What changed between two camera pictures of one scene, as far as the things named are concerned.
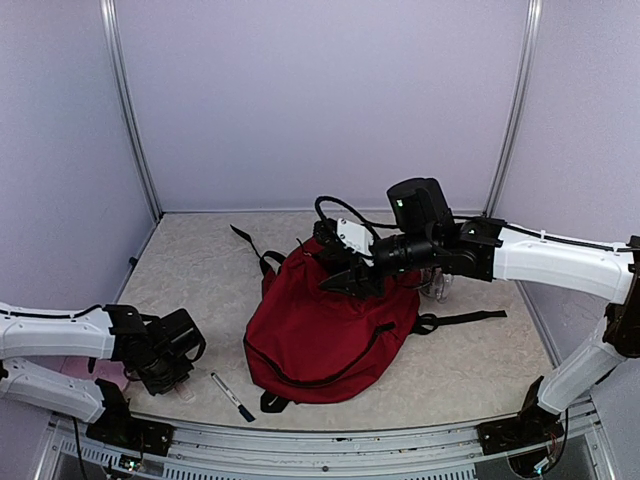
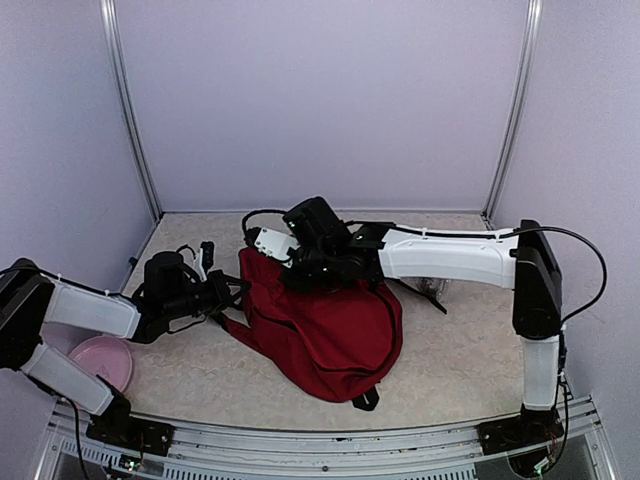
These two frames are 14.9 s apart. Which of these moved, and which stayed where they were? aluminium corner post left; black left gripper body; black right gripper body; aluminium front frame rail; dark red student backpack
Moved: dark red student backpack; black right gripper body; black left gripper body
Stayed: aluminium front frame rail; aluminium corner post left
